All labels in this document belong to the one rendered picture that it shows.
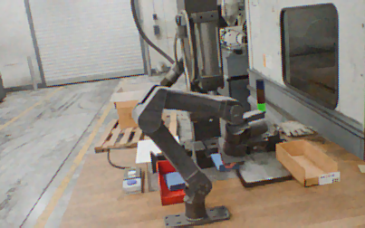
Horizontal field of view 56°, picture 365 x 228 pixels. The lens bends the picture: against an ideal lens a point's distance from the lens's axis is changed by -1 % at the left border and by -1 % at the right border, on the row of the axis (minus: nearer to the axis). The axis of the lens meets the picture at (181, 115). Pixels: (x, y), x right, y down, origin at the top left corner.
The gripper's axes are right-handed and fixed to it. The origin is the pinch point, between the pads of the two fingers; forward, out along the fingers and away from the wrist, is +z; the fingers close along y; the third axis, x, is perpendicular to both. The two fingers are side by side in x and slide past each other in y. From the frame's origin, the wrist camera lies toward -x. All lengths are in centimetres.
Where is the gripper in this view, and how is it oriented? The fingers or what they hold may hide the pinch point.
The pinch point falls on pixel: (228, 166)
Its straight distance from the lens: 118.3
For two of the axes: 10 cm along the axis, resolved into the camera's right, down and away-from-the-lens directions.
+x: -9.9, 1.0, -1.0
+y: -1.4, -7.1, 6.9
